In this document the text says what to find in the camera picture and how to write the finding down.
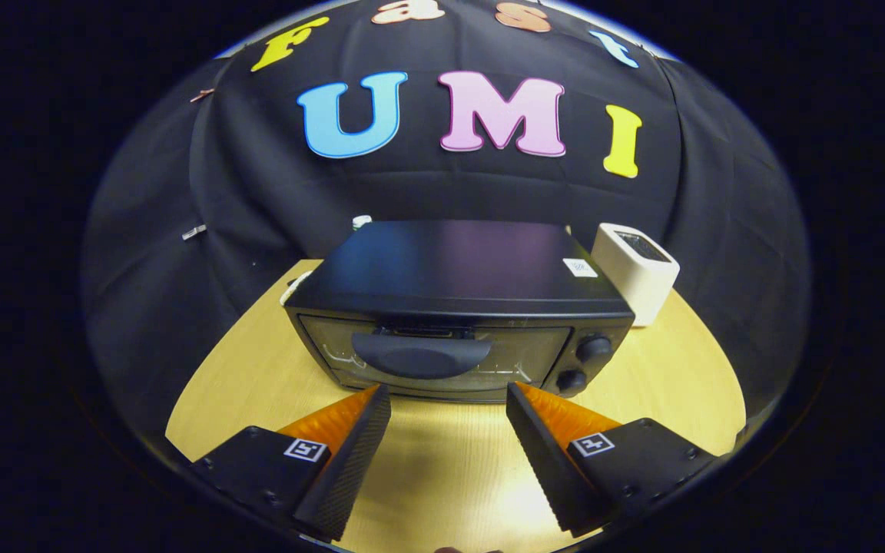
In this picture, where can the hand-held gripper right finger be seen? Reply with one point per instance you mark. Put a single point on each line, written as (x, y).
(546, 461)

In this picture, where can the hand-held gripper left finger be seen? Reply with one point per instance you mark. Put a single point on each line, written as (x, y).
(354, 461)

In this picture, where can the black toaster oven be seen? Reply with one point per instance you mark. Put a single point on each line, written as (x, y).
(458, 269)

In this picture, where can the white pop-up toaster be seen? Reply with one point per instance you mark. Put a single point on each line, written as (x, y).
(634, 284)

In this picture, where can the silver clip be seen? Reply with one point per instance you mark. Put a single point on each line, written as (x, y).
(194, 231)

